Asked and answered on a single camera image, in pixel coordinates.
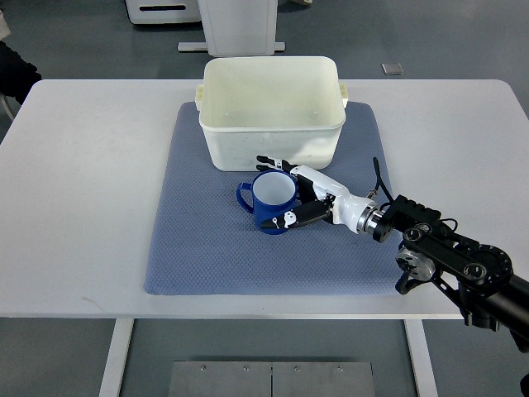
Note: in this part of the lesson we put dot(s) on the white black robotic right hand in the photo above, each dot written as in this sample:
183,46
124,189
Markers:
322,198

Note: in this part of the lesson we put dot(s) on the blue mug white inside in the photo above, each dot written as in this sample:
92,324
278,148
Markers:
269,195

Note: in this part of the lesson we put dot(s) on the white plastic box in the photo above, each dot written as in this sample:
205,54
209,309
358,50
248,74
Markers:
286,107

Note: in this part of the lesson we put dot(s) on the blue textured mat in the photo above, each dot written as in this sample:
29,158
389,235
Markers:
204,242

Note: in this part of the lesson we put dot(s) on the small grey floor plate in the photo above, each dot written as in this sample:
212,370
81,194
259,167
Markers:
392,69

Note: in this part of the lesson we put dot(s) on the right white table leg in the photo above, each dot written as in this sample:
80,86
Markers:
420,358

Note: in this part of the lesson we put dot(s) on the white table leg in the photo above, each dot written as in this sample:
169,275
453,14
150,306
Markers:
116,358
420,358

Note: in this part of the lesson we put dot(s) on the white cabinet with slot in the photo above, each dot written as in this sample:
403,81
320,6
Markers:
156,12

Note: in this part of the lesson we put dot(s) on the left white table leg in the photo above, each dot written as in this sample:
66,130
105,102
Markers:
116,358

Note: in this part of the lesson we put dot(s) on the dark clothed person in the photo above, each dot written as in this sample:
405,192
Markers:
17,75

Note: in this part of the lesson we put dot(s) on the white pedestal base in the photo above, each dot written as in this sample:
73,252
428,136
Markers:
237,28

